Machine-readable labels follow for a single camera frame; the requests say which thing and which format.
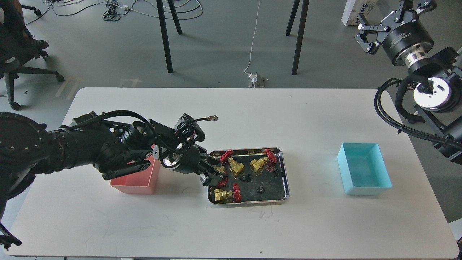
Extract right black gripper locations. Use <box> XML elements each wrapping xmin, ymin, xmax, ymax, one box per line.
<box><xmin>355</xmin><ymin>0</ymin><xmax>437</xmax><ymax>66</ymax></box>

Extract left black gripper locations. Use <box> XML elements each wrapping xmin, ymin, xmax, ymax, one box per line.
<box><xmin>161</xmin><ymin>145</ymin><xmax>223</xmax><ymax>186</ymax></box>

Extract brass valve red handle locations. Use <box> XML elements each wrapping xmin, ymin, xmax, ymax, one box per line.
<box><xmin>212</xmin><ymin>165</ymin><xmax>228</xmax><ymax>188</ymax></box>

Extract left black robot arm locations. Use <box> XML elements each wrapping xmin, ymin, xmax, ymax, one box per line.
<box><xmin>0</xmin><ymin>110</ymin><xmax>228</xmax><ymax>215</ymax></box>

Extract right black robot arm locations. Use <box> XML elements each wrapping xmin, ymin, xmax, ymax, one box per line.
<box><xmin>355</xmin><ymin>0</ymin><xmax>462</xmax><ymax>164</ymax></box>

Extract brass valve top left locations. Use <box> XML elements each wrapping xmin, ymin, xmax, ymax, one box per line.
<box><xmin>219</xmin><ymin>149</ymin><xmax>245</xmax><ymax>178</ymax></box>

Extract brass valve bottom left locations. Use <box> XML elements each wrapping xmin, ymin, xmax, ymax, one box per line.
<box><xmin>213</xmin><ymin>183</ymin><xmax>242</xmax><ymax>203</ymax></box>

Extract white cardboard box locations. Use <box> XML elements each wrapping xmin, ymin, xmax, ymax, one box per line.
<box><xmin>341</xmin><ymin>0</ymin><xmax>378</xmax><ymax>26</ymax></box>

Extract brass valve top right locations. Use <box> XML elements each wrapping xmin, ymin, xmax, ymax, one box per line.
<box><xmin>250</xmin><ymin>148</ymin><xmax>277</xmax><ymax>173</ymax></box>

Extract pink plastic box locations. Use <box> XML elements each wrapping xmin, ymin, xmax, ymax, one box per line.
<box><xmin>109</xmin><ymin>157</ymin><xmax>161</xmax><ymax>195</ymax></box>

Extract light blue plastic box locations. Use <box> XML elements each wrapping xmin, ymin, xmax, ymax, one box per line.
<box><xmin>337</xmin><ymin>143</ymin><xmax>393</xmax><ymax>196</ymax></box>

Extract silver metal tray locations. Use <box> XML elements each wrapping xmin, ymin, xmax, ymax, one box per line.
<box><xmin>207</xmin><ymin>147</ymin><xmax>290</xmax><ymax>206</ymax></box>

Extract black table leg right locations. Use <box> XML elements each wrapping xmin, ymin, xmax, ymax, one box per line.
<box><xmin>285</xmin><ymin>0</ymin><xmax>310</xmax><ymax>75</ymax></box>

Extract black table leg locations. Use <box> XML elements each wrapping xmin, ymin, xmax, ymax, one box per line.
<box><xmin>156</xmin><ymin>0</ymin><xmax>183</xmax><ymax>73</ymax></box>
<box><xmin>285</xmin><ymin>0</ymin><xmax>310</xmax><ymax>75</ymax></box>

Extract white power adapter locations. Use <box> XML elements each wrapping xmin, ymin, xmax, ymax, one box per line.
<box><xmin>248</xmin><ymin>73</ymin><xmax>265</xmax><ymax>88</ymax></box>

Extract black table leg left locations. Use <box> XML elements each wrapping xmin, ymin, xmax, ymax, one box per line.
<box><xmin>156</xmin><ymin>0</ymin><xmax>183</xmax><ymax>73</ymax></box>

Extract black office chair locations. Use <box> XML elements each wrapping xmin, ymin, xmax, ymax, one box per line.
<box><xmin>0</xmin><ymin>0</ymin><xmax>65</xmax><ymax>111</ymax></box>

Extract white power cable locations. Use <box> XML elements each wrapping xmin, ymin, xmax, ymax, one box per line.
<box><xmin>244</xmin><ymin>0</ymin><xmax>262</xmax><ymax>76</ymax></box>

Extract black floor cable bundle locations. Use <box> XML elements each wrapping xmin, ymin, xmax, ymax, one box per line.
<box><xmin>43</xmin><ymin>0</ymin><xmax>204</xmax><ymax>21</ymax></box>

